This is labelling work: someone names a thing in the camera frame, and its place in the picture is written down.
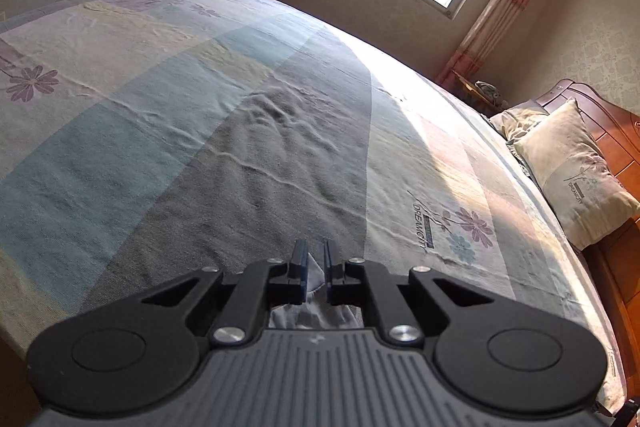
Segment grey patterned bundle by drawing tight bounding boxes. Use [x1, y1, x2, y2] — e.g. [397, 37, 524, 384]
[474, 81, 503, 105]

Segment wooden headboard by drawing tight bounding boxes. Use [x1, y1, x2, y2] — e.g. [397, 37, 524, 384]
[535, 79, 640, 398]

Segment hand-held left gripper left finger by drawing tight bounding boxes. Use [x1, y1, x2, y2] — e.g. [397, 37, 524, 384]
[141, 239, 311, 347]

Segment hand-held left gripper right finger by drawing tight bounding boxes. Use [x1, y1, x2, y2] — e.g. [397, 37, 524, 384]
[322, 239, 497, 347]

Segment wooden nightstand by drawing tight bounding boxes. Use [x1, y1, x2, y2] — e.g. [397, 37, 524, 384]
[450, 69, 506, 118]

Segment small beige pillow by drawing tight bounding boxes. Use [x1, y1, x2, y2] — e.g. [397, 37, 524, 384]
[489, 104, 548, 142]

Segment grey pants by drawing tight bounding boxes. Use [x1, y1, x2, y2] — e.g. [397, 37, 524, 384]
[270, 252, 363, 330]

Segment large beige printed pillow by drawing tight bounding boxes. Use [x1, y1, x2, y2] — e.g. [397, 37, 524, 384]
[512, 99, 640, 250]

